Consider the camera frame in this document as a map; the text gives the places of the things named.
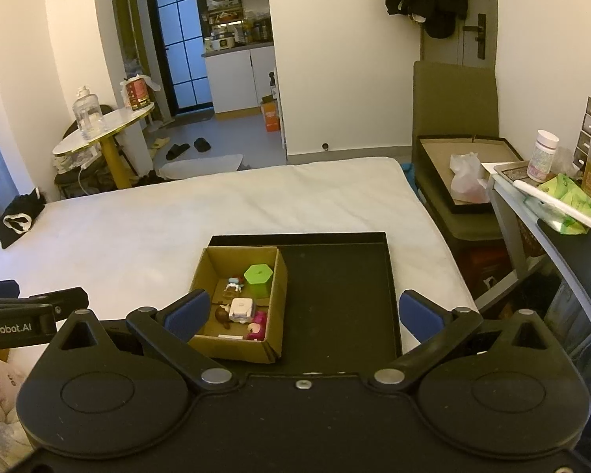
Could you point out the cardboard box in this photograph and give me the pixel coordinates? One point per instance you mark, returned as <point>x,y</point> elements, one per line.
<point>248,350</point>

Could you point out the black bag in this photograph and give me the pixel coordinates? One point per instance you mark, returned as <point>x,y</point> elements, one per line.
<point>22,217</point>

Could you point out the beige slipper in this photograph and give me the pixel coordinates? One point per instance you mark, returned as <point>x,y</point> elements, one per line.
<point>160,143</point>

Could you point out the white lavender cube toy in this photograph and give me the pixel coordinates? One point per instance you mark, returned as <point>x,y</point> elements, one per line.
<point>241,309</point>

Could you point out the olive chair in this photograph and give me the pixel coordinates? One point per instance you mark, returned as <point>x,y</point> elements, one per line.
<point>453,98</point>

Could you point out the glass panel door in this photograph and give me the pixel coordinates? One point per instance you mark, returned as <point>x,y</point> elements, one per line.
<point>177,39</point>

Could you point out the small red white figurine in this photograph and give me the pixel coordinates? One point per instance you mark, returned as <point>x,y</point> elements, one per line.
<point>234,286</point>

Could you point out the white plastic bag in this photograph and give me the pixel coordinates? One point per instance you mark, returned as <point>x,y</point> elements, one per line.
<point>468,177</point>

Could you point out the white cooking pot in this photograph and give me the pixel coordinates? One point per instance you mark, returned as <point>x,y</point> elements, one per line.
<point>221,43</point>

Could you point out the orange box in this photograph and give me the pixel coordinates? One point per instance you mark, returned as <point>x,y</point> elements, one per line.
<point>271,116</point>

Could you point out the red brown canister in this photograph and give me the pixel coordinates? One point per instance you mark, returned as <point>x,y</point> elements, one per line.
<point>137,93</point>

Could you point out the green hexagonal box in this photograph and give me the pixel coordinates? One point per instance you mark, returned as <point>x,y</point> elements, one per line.
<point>258,275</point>

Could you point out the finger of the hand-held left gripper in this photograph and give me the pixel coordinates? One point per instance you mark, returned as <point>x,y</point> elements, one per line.
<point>64,303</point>
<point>0,289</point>

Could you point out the pink toy figure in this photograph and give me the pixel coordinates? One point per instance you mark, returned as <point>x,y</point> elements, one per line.
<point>257,325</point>

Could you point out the brown-haired doll figurine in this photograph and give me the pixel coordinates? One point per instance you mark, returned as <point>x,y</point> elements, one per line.
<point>221,315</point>

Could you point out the spray bottle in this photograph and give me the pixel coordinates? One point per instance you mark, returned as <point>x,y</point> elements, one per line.
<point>273,86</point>

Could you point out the row of dark jars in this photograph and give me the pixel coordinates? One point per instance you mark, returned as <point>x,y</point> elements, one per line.
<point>256,30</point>

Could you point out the black curved desk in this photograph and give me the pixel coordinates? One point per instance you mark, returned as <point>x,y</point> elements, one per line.
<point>581,256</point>

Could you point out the white side table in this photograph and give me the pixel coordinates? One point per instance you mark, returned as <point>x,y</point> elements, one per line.
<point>505,217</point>

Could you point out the white kitchen cabinet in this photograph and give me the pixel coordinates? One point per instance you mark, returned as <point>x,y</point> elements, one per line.
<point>236,79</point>

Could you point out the clear water jug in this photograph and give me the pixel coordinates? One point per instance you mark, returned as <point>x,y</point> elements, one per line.
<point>87,116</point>

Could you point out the dark brown storage box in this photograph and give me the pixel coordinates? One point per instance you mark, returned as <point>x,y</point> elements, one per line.
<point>482,271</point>

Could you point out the white pill bottle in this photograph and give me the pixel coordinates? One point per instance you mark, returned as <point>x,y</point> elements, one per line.
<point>543,157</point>

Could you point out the black tray with cardboard lining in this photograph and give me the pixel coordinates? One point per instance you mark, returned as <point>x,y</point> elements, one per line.
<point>433,167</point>

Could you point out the green snack packet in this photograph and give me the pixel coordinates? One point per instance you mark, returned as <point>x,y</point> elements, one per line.
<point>566,192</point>

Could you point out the white plush toy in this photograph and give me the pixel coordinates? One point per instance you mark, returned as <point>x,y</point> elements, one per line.
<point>5,419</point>

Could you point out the wicker basket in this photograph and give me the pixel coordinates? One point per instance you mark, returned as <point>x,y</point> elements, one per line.
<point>529,236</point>

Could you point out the white flat stick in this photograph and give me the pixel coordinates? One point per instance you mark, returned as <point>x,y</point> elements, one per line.
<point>551,203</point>

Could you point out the grey floor mat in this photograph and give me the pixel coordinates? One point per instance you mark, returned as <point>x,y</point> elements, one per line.
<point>202,166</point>

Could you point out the pile of household clutter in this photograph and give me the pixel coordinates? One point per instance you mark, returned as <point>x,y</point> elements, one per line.
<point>83,170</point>

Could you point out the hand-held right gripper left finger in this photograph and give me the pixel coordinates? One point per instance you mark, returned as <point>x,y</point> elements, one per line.
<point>187,318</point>

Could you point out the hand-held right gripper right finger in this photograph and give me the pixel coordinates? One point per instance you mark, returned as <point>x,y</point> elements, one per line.
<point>421,318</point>

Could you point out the round table with yellow leg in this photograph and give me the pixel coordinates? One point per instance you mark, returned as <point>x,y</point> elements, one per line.
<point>108,128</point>

